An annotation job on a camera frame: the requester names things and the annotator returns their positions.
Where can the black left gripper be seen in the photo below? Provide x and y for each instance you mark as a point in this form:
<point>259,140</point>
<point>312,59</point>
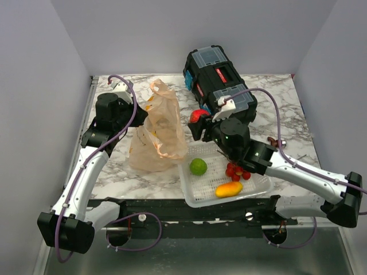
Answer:
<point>140,116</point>

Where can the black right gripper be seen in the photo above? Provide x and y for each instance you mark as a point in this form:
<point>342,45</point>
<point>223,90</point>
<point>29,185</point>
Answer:
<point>197,128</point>

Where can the red fake apple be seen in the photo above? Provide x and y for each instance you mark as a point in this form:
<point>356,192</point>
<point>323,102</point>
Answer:
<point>196,114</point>

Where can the translucent orange plastic bag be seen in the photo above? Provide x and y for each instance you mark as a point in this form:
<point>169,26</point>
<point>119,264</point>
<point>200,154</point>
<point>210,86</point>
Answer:
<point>160,142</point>

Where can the red fake lychee bunch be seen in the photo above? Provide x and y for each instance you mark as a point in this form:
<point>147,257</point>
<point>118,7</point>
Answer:
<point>236,173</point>

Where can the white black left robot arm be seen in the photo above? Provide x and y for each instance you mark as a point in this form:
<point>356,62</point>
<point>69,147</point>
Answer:
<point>68,226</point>

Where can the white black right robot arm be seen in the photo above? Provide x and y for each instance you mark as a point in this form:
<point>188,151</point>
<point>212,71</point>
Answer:
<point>339,196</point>

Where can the green fake lime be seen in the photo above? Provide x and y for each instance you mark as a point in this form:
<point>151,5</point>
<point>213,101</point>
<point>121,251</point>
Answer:
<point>198,167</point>

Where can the orange yellow fake mango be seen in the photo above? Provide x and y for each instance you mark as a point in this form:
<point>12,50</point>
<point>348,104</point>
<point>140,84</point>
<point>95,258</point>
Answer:
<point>229,189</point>

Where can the black plastic toolbox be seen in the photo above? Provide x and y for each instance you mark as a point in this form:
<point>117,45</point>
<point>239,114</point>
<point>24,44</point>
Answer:
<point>210,75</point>

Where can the white plastic basket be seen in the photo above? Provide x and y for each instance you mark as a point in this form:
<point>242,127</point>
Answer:
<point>199,191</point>

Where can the brown metal fitting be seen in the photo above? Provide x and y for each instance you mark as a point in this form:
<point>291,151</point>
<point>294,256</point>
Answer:
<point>275,142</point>

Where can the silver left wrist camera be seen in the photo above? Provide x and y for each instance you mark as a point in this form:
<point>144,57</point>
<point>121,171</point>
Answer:
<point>121,89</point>

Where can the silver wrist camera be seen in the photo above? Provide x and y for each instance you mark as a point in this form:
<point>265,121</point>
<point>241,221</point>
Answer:
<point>121,89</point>
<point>227,107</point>

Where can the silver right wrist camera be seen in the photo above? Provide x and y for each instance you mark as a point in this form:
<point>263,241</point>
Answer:
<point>227,107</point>

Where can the aluminium frame rail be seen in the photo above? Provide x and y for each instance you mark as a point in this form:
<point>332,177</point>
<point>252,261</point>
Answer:
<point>73,221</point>

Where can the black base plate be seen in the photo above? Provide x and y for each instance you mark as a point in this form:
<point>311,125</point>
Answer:
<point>244,218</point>

